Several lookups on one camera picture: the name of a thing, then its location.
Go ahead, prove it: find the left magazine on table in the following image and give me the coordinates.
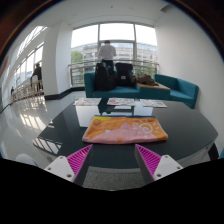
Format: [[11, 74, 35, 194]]
[[73, 98, 101, 106]]

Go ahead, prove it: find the orange pink patterned towel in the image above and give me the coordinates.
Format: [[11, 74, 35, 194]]
[[82, 116, 168, 144]]

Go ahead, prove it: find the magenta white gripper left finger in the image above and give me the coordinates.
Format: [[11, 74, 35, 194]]
[[45, 145, 92, 186]]

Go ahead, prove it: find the person in dark clothes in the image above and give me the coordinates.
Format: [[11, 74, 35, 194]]
[[30, 63, 42, 89]]

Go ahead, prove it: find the wooden side table top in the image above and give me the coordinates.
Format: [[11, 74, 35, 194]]
[[137, 83, 171, 91]]

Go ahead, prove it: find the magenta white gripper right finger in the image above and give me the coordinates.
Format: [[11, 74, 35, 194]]
[[135, 144, 182, 184]]

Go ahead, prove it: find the middle magazine on table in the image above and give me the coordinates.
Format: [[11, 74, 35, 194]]
[[107, 98, 135, 106]]

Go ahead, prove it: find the black backpack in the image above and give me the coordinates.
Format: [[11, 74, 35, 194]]
[[115, 63, 133, 87], [94, 63, 116, 91]]

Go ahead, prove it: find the teal sofa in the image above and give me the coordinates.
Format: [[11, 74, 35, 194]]
[[84, 71, 199, 109]]

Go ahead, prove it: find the left black backpack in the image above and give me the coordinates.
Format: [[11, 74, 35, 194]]
[[94, 63, 116, 91]]

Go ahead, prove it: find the magazine on table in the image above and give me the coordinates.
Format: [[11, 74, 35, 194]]
[[107, 98, 135, 106], [73, 98, 101, 106], [140, 99, 167, 108]]

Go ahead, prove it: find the right magazine on table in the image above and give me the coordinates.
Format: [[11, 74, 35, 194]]
[[140, 99, 167, 108]]

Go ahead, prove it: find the metal balcony railing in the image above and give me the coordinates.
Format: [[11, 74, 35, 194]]
[[67, 58, 160, 88]]

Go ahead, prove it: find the person in white shirt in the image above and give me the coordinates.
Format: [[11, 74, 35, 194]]
[[98, 40, 116, 69]]

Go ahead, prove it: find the right black backpack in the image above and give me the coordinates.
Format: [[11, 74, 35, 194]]
[[115, 63, 133, 87]]

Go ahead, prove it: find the brown bag on sofa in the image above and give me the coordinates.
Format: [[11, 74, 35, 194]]
[[136, 73, 157, 86]]

